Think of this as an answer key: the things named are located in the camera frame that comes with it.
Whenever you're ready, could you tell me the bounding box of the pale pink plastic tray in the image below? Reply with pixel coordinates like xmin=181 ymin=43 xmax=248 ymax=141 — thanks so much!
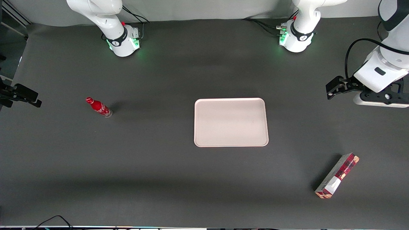
xmin=194 ymin=98 xmax=269 ymax=147

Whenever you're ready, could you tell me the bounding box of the red cookie box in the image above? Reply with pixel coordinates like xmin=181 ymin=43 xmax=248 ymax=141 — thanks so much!
xmin=314 ymin=153 xmax=360 ymax=199

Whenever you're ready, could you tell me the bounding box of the dark grey table mat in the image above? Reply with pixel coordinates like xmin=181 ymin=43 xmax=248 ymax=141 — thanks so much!
xmin=0 ymin=11 xmax=409 ymax=229

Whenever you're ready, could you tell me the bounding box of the black right base cable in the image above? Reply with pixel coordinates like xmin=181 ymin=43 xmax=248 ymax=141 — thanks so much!
xmin=121 ymin=6 xmax=150 ymax=40

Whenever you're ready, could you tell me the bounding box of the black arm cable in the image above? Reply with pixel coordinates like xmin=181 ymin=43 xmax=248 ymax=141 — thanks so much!
xmin=344 ymin=20 xmax=409 ymax=81

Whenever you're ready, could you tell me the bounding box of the black left base cable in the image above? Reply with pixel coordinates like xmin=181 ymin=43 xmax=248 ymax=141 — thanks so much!
xmin=242 ymin=18 xmax=288 ymax=36

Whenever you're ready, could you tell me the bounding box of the aluminium frame rail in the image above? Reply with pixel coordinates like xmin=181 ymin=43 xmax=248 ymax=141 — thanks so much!
xmin=2 ymin=0 xmax=32 ymax=26

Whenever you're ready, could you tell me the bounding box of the thin black floor cable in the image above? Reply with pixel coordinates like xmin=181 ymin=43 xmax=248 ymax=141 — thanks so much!
xmin=32 ymin=215 xmax=74 ymax=230

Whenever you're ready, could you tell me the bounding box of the red cola bottle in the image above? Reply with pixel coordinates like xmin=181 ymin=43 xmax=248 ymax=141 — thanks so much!
xmin=85 ymin=97 xmax=113 ymax=118

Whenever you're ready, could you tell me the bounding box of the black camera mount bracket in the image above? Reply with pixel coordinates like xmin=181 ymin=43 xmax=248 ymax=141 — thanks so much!
xmin=360 ymin=81 xmax=409 ymax=106

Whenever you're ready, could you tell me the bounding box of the black base cable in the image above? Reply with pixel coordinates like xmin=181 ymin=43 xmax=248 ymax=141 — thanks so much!
xmin=121 ymin=6 xmax=150 ymax=40
xmin=242 ymin=18 xmax=288 ymax=36

